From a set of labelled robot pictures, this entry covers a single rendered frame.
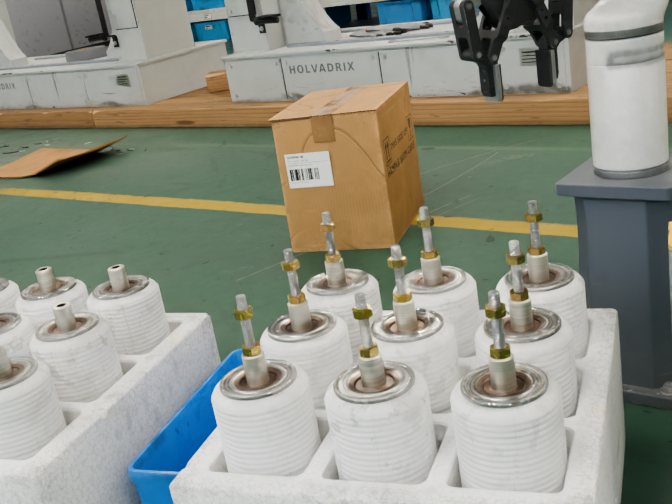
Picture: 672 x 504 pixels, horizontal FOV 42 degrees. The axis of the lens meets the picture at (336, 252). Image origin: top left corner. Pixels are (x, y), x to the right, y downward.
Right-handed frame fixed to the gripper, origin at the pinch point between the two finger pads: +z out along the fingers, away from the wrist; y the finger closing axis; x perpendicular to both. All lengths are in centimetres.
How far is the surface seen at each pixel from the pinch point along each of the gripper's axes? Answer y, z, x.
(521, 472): 19.7, 27.6, 19.9
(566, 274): -2.3, 21.7, 1.8
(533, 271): 0.9, 20.7, 0.3
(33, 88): -12, 29, -387
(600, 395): 4.8, 29.0, 13.6
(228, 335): 15, 47, -70
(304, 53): -84, 22, -226
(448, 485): 23.7, 29.9, 14.5
